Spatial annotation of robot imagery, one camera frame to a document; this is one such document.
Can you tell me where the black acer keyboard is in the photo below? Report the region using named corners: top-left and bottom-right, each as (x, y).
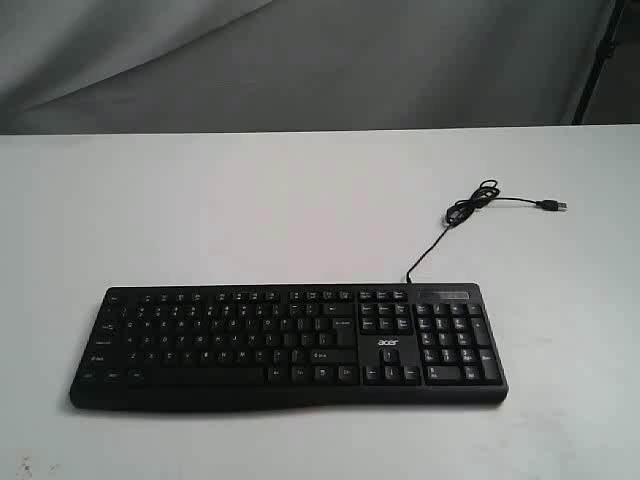
top-left (69, 283), bottom-right (508, 412)

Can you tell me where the grey backdrop cloth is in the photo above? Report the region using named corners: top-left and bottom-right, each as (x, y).
top-left (1, 1), bottom-right (615, 134)

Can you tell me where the black tripod stand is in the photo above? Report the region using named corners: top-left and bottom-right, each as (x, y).
top-left (571, 0), bottom-right (628, 126)

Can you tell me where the black keyboard usb cable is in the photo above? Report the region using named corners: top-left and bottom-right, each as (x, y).
top-left (405, 180), bottom-right (569, 286)

